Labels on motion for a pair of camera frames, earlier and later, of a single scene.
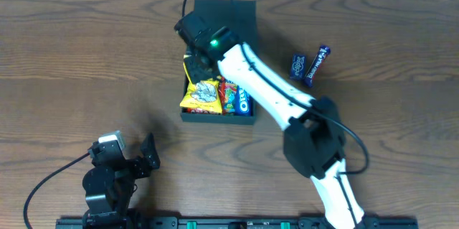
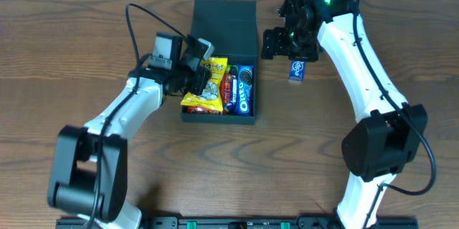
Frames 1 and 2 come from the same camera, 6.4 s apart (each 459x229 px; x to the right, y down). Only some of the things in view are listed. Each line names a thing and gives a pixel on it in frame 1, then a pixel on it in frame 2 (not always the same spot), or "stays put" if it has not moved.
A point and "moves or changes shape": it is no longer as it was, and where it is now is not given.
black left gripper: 131,164 to 200,79
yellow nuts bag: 203,95 stays put
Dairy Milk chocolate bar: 318,64 to 231,91
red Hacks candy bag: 198,110 stays put
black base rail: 204,222 stays put
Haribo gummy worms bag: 226,90 moves or changes shape
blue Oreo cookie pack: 243,103 stays put
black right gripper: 196,62 to 287,52
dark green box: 242,16 stays put
